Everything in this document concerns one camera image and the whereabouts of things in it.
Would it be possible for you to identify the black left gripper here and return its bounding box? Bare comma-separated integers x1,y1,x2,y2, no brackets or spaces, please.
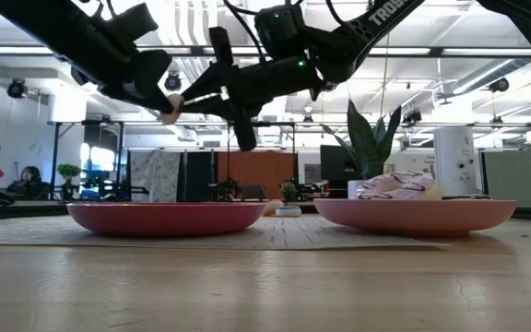
70,45,175,115

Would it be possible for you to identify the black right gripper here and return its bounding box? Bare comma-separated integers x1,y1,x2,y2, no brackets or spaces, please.
180,26,325,152

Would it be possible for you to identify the cream glazed donut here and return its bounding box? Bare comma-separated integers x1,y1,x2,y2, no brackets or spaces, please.
160,92,185,126

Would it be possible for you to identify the pink frosted striped donut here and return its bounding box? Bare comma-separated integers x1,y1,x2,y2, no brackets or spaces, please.
354,171,443,201

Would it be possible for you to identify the black ceiling spotlight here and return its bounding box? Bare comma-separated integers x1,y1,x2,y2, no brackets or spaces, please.
488,77,511,94
6,77,30,101
163,70,183,92

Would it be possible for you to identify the white patterned curtain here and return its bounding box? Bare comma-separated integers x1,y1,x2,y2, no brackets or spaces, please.
129,148,182,203

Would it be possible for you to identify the orange partition panel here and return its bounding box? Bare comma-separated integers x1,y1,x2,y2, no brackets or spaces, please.
217,150,297,201

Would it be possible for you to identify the small round potted plant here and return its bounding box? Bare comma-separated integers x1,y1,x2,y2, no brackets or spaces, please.
56,162,83,202

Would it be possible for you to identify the magenta plate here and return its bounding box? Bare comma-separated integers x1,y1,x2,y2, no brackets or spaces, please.
65,201,267,238

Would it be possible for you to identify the small green desk plant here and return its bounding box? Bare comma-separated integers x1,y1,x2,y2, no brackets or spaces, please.
279,180,299,205

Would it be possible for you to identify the white teal ringed donut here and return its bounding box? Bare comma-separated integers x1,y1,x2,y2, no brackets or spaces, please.
275,205,302,219

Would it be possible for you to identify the black monitor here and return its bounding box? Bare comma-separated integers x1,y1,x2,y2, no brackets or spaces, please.
319,144,355,183

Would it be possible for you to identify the person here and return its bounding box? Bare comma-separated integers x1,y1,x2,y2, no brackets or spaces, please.
6,165,53,202

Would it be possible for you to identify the grey woven placemat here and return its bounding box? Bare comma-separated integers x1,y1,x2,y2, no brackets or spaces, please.
0,214,449,252

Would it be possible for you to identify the tall green snake plant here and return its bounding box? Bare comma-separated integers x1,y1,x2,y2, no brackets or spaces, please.
319,98,403,181

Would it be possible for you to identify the white plant pot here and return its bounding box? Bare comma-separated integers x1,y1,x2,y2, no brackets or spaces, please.
347,179,366,200

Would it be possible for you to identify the black overhead rig beam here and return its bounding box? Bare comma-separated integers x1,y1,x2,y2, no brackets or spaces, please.
0,44,531,60

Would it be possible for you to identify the pale pink plate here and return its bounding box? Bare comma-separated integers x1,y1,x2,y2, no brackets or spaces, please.
313,197,518,238

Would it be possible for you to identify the white cylinder device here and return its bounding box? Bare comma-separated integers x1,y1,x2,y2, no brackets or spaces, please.
432,125,478,198

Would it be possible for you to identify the grey green partition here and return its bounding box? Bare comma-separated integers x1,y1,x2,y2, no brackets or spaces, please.
480,148,531,208

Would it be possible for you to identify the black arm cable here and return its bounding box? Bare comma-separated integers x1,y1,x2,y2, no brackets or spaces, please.
221,0,267,65

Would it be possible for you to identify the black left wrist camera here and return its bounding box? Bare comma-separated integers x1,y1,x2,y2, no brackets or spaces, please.
107,2,160,43

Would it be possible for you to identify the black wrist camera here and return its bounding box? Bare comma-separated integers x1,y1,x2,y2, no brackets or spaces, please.
107,2,160,43
254,3,311,61

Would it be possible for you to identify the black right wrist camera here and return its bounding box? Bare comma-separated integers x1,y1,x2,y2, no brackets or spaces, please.
254,3,311,61

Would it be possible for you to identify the black metal frame stand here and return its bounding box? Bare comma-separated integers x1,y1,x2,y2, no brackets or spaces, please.
47,120,126,202
225,121,297,186

